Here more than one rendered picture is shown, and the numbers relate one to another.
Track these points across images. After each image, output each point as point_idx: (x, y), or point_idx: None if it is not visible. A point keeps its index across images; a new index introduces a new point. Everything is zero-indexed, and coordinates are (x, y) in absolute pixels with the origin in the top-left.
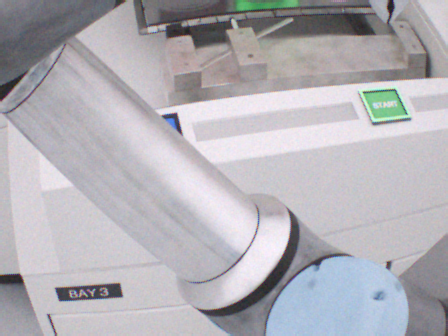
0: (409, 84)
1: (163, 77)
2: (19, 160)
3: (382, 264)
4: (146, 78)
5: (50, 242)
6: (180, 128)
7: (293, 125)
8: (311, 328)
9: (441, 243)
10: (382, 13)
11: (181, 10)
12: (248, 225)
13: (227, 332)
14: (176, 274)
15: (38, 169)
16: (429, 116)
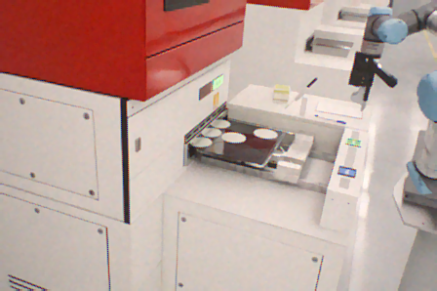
0: (344, 136)
1: (287, 175)
2: (282, 224)
3: None
4: (265, 186)
5: (333, 231)
6: (347, 167)
7: (352, 156)
8: None
9: (415, 155)
10: (365, 106)
11: (259, 157)
12: None
13: (431, 192)
14: (431, 175)
15: (292, 221)
16: (361, 139)
